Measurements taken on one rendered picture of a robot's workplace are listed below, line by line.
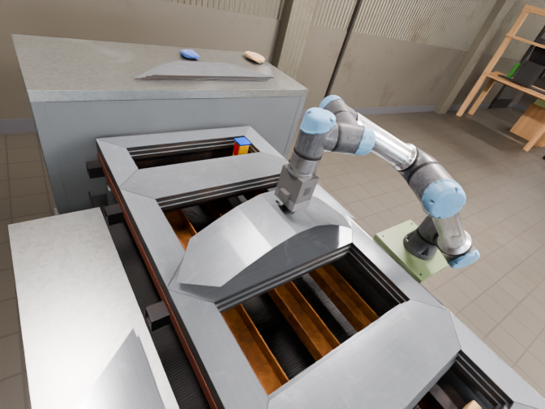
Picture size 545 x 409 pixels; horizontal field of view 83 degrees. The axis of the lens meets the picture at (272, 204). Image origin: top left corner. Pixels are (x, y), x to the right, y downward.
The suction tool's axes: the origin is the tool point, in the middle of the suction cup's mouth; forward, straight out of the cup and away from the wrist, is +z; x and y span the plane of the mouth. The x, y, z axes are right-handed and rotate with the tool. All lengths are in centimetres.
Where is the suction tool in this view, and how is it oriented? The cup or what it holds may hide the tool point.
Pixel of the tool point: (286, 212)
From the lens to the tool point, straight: 92.1
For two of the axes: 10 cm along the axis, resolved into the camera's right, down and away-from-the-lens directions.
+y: 5.9, 6.1, -5.3
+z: -2.3, 7.5, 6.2
